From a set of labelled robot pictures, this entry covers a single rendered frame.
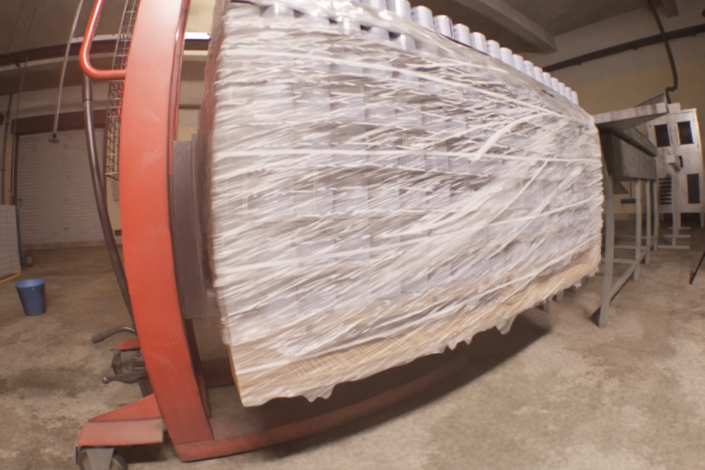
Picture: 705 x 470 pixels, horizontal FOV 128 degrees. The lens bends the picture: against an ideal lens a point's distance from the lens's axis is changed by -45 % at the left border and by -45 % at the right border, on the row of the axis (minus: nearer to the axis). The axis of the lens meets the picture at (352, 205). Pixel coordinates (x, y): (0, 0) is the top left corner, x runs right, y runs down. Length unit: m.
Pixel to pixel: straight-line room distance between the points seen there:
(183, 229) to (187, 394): 0.45
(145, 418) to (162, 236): 0.52
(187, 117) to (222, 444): 9.44
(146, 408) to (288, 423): 0.42
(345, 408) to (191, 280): 0.62
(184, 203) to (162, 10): 0.54
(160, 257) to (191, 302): 0.16
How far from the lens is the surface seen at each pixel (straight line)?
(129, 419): 1.00
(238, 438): 1.04
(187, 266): 0.87
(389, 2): 0.76
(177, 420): 0.99
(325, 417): 1.08
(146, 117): 0.84
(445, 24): 0.83
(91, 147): 1.14
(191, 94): 10.21
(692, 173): 6.50
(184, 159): 0.87
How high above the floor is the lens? 0.75
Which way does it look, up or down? level
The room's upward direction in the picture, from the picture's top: 4 degrees counter-clockwise
